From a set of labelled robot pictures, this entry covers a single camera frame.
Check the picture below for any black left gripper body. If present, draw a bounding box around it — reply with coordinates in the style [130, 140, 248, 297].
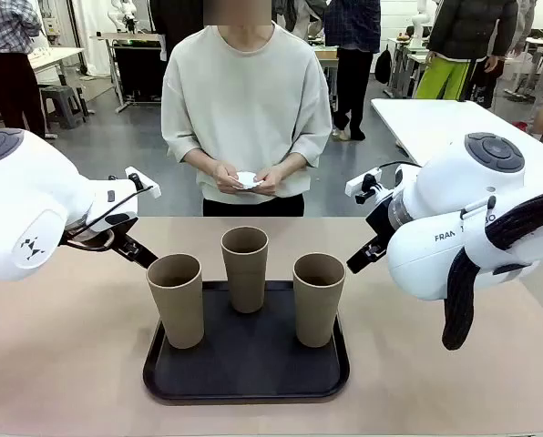
[110, 219, 141, 261]

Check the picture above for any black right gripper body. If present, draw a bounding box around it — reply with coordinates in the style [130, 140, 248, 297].
[364, 199, 394, 248]

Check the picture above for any brown paper cup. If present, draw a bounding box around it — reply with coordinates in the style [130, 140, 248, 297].
[220, 226, 270, 315]
[292, 253, 347, 350]
[146, 253, 204, 351]

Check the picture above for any white scalloped paper coaster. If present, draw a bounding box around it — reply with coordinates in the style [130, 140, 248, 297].
[232, 170, 266, 191]

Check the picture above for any person's right forearm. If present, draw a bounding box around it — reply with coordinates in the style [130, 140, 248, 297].
[182, 149, 221, 177]

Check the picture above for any person's left forearm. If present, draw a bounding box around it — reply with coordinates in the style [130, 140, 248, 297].
[274, 152, 309, 177]

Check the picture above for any person's right hand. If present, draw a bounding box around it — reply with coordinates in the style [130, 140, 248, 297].
[211, 162, 243, 195]

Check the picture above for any person's left hand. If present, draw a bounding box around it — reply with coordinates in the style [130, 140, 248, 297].
[251, 165, 286, 198]

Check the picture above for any white table with grey legs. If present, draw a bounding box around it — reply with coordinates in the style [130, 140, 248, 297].
[370, 97, 543, 170]

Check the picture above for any grey plastic step stool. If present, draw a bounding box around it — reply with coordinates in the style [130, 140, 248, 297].
[40, 85, 89, 129]

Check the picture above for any black plastic tray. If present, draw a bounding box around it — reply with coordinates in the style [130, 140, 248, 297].
[142, 280, 351, 402]

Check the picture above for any black backpack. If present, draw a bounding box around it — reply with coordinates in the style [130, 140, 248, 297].
[374, 44, 393, 86]

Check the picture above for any person in blue checked shirt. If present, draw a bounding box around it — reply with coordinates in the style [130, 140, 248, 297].
[323, 0, 382, 141]

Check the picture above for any person in cream sweatshirt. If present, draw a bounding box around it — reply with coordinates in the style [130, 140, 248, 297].
[160, 20, 333, 218]

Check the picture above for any white background desk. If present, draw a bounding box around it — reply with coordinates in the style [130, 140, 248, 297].
[27, 45, 88, 87]

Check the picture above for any person in plaid shirt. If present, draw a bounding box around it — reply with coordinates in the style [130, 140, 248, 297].
[0, 0, 48, 140]

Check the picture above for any person in black puffer jacket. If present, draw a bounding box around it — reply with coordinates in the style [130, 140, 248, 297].
[414, 0, 519, 109]

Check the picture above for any person in black top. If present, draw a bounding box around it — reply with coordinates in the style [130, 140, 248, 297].
[149, 0, 209, 63]

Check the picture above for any black left camera cable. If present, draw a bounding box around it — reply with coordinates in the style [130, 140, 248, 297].
[77, 184, 155, 229]

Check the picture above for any black camera cable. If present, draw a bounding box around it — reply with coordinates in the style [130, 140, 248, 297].
[77, 184, 155, 229]
[380, 160, 424, 172]

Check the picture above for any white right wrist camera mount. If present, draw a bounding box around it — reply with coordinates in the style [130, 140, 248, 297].
[345, 167, 384, 205]

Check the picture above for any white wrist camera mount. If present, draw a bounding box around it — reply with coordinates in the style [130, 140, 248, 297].
[345, 167, 384, 205]
[124, 167, 162, 199]

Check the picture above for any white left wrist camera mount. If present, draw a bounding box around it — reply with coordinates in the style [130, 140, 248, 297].
[124, 167, 162, 199]

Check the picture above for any black right camera cable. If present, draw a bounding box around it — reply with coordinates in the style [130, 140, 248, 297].
[380, 160, 424, 172]

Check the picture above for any black right arm cable sleeve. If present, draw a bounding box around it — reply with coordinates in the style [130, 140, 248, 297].
[441, 183, 543, 351]

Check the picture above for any metal frame workbench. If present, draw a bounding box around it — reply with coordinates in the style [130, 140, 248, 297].
[91, 31, 169, 114]

